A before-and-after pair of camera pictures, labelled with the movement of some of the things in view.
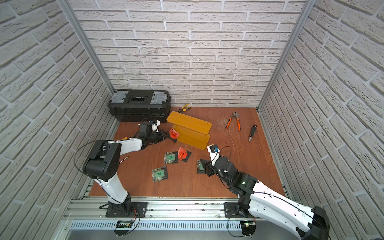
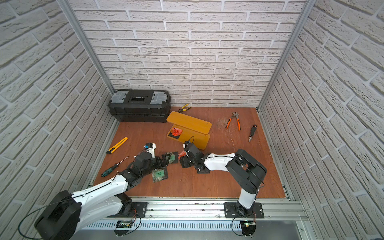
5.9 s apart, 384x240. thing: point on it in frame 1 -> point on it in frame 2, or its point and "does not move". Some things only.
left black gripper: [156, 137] -> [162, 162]
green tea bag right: [201, 164] does not move
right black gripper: [208, 167] -> [184, 162]
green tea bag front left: [159, 174] does not move
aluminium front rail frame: [159, 210] does not move
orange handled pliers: [234, 114] does not move
